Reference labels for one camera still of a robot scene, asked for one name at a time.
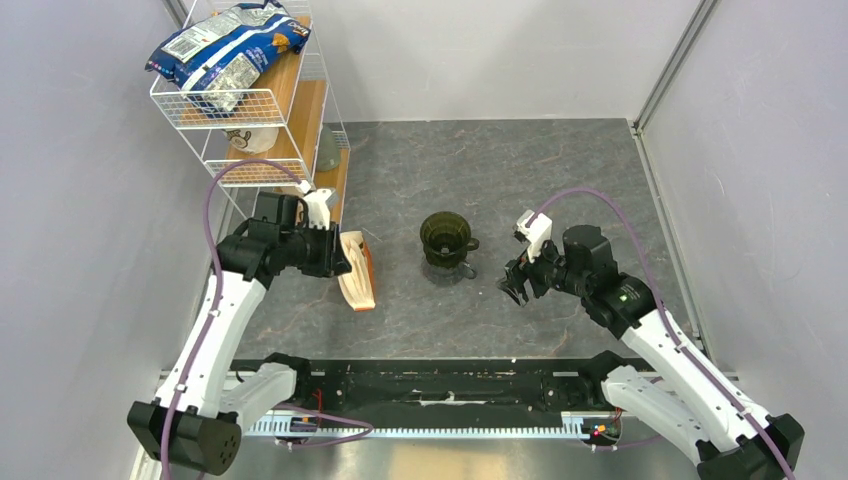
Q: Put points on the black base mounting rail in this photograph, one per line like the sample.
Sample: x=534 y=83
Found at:
x=463 y=393

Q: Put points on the clear glass coffee server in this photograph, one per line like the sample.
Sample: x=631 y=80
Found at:
x=448 y=276

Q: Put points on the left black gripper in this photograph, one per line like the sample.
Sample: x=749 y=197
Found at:
x=331 y=262

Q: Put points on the aluminium corner frame post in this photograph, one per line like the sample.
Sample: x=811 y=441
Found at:
x=679 y=54

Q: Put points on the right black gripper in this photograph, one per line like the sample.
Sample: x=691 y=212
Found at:
x=521 y=269

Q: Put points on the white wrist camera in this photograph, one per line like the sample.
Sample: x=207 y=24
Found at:
x=319 y=205
x=533 y=229

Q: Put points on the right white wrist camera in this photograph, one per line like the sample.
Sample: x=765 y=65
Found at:
x=533 y=229

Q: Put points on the white cable duct strip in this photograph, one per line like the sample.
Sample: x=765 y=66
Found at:
x=286 y=425

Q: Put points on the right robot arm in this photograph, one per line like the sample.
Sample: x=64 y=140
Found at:
x=720 y=429

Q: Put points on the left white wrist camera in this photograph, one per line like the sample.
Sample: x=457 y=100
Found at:
x=319 y=205

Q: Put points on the blue snack bag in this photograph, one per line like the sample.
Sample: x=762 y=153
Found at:
x=215 y=61

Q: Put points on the grey green cone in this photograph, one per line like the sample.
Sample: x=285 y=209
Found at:
x=328 y=156

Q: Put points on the dark green coffee dripper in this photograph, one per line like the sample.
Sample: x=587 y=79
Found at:
x=446 y=239

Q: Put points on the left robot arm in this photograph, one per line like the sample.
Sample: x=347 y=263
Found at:
x=194 y=421

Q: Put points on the white wire wooden shelf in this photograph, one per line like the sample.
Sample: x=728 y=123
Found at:
x=292 y=95

